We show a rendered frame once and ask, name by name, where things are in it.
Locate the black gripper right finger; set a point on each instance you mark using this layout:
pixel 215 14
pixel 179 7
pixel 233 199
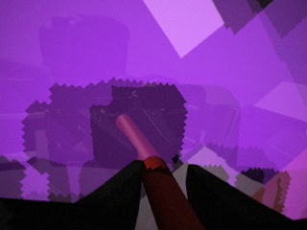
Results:
pixel 220 206

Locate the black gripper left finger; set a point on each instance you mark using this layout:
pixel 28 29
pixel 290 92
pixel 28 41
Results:
pixel 113 206

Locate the dark red peg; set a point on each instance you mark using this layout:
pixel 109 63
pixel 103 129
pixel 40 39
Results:
pixel 170 207

